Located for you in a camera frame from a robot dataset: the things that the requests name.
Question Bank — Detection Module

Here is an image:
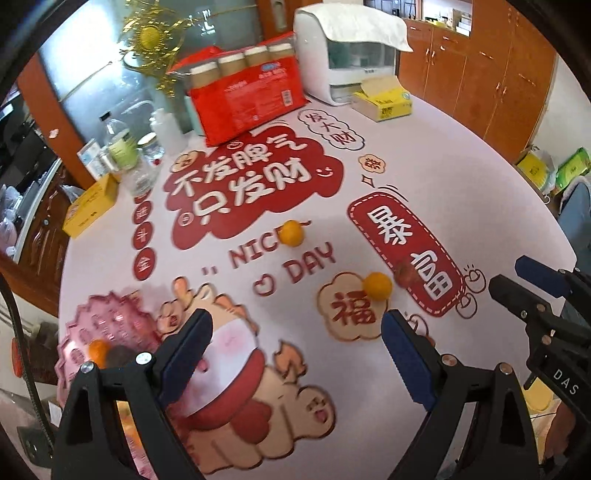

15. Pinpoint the dark green avocado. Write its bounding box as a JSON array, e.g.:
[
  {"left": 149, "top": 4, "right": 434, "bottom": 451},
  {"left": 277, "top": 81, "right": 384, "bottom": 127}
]
[{"left": 105, "top": 345, "right": 137, "bottom": 369}]

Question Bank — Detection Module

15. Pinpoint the orange tangerine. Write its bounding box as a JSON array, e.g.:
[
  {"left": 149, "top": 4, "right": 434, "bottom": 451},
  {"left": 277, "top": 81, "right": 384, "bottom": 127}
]
[{"left": 87, "top": 339, "right": 111, "bottom": 369}]

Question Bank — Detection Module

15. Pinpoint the small yellow tangerine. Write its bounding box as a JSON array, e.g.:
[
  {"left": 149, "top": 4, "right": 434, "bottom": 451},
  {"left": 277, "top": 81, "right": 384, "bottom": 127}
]
[
  {"left": 277, "top": 220, "right": 304, "bottom": 247},
  {"left": 363, "top": 272, "right": 394, "bottom": 302}
]

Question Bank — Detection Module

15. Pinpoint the pink plastic fruit bowl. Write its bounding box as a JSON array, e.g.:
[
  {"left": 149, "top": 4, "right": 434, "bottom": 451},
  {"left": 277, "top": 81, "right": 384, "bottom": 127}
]
[{"left": 55, "top": 291, "right": 160, "bottom": 406}]

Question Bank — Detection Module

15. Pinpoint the red lid glass jar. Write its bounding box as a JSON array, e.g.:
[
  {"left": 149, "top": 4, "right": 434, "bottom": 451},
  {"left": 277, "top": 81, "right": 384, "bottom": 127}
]
[{"left": 11, "top": 336, "right": 58, "bottom": 385}]

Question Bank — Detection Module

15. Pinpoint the small red lychee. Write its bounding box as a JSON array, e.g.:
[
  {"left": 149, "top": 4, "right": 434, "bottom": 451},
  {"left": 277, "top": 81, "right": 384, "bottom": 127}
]
[{"left": 394, "top": 261, "right": 421, "bottom": 289}]

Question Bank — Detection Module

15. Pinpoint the yellow tin box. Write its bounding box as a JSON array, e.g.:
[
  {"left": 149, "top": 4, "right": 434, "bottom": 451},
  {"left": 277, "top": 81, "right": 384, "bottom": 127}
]
[{"left": 62, "top": 174, "right": 119, "bottom": 238}]

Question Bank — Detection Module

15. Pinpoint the clear drinking glass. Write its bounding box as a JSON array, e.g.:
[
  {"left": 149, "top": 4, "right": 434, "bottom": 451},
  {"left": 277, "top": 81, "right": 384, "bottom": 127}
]
[{"left": 121, "top": 156, "right": 157, "bottom": 197}]

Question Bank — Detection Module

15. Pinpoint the small metal tin can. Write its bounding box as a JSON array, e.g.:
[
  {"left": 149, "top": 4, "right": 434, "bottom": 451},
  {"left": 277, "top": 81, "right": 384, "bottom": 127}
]
[{"left": 99, "top": 148, "right": 121, "bottom": 181}]

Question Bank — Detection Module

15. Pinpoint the yellow tissue pack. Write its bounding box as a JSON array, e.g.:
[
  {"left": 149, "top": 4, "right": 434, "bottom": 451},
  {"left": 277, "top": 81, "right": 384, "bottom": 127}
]
[{"left": 351, "top": 75, "right": 413, "bottom": 122}]

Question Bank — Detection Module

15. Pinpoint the white blue card box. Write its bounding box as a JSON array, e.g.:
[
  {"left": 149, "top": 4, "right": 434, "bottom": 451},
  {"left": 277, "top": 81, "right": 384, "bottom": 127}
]
[{"left": 77, "top": 139, "right": 109, "bottom": 181}]

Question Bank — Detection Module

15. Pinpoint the small glass jar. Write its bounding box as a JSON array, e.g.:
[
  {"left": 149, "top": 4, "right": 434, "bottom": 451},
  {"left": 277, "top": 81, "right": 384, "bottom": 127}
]
[{"left": 137, "top": 132, "right": 165, "bottom": 166}]

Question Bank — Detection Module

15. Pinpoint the clear green-label bottle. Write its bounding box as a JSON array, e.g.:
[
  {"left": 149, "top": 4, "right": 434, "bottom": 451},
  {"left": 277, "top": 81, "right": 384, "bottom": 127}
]
[{"left": 100, "top": 111, "right": 138, "bottom": 171}]

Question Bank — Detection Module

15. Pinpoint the white plastic squeeze bottle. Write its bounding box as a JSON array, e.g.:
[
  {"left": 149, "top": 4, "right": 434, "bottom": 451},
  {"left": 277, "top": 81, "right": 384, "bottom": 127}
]
[{"left": 150, "top": 108, "right": 187, "bottom": 156}]

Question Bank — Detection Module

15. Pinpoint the teal cup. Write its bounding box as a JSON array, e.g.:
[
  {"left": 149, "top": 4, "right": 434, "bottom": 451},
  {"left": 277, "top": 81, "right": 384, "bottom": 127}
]
[{"left": 184, "top": 95, "right": 204, "bottom": 136}]

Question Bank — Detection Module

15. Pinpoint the white countertop appliance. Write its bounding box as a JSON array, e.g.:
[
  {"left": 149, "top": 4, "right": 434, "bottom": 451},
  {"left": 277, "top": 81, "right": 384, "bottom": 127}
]
[{"left": 294, "top": 3, "right": 412, "bottom": 106}]

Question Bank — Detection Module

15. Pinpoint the red snack package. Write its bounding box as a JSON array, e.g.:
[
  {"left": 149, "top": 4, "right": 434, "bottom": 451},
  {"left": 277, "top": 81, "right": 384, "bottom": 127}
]
[{"left": 167, "top": 31, "right": 307, "bottom": 147}]

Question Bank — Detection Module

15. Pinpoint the gold door ornament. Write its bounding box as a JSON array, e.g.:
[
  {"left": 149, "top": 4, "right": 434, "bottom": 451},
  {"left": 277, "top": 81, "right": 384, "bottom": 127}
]
[{"left": 119, "top": 0, "right": 260, "bottom": 98}]

